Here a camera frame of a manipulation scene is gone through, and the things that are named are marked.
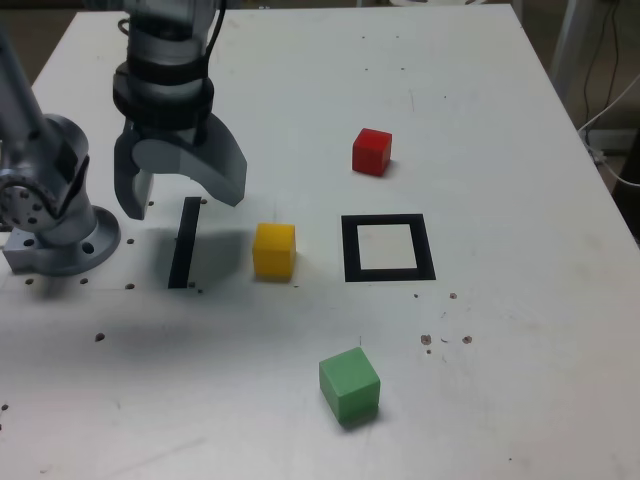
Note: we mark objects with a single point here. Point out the grey metal frame leg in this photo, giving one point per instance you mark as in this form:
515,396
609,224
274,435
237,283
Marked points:
570,40

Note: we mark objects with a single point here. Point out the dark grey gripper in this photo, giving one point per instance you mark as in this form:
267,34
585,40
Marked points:
172,134

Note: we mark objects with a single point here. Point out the yellow cube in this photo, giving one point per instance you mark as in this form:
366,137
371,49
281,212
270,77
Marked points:
272,252

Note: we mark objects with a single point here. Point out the black tape square outline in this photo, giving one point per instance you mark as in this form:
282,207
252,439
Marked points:
350,250

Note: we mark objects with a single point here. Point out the green cube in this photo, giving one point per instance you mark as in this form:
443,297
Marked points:
350,385

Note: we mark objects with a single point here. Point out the red cube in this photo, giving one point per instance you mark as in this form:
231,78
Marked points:
370,155

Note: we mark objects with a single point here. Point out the black tape strip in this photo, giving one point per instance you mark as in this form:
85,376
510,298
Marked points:
184,245

